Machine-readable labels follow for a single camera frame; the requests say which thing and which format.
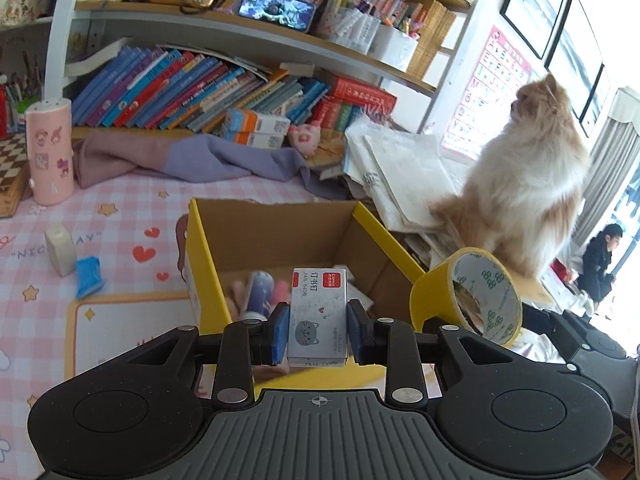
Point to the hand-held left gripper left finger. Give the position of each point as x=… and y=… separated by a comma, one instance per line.
x=280, y=332

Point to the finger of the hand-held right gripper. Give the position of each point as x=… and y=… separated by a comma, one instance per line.
x=537, y=317

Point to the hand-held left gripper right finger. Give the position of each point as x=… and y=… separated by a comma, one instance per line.
x=356, y=332

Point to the grey staple box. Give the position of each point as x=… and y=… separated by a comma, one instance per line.
x=317, y=320

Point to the purple and white tube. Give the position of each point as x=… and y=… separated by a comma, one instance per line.
x=259, y=292

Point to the pink soft toy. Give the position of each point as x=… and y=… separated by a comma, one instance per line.
x=237, y=292

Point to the yellow tape roll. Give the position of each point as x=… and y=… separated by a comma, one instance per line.
x=435, y=290

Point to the yellow-edged cardboard box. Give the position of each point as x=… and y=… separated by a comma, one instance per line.
x=260, y=240

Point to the pink cylinder container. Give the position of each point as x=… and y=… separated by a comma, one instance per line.
x=49, y=155

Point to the cream long-haired cat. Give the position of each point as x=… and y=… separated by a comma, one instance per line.
x=530, y=185

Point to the pile of white papers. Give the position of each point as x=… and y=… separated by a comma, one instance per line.
x=405, y=180

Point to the grey curtain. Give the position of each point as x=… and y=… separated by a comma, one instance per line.
x=607, y=170

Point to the pink checkered tablecloth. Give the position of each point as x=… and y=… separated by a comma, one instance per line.
x=125, y=230

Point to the purple and pink cloth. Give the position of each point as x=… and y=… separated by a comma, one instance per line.
x=200, y=160

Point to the pink pig plush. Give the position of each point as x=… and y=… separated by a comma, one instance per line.
x=305, y=140

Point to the orange and white carton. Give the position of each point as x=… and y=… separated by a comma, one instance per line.
x=247, y=140
x=255, y=121

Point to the blue crumpled wrapper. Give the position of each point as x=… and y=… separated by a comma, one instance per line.
x=90, y=275

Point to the white eraser block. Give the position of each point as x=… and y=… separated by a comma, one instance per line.
x=60, y=250

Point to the thick red dictionary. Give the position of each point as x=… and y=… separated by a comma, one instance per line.
x=365, y=96

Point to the long row of blue books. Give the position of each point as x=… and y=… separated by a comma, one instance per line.
x=175, y=90

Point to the tall black framed picture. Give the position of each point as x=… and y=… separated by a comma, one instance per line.
x=575, y=55

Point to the white pen holder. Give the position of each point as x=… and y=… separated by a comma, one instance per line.
x=395, y=47

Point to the stack of yellow books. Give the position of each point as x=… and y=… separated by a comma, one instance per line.
x=432, y=37

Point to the wooden chessboard box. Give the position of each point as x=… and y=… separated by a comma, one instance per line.
x=11, y=175

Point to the large black framed picture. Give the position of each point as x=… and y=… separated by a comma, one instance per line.
x=535, y=5

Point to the smartphone with lit screen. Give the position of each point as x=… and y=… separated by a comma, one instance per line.
x=277, y=10

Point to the cup of pencils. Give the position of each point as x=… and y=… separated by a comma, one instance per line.
x=22, y=107

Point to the white and wood bookshelf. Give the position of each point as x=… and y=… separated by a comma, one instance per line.
x=57, y=35

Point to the pink alphabet wall poster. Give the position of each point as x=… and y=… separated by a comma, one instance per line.
x=485, y=90

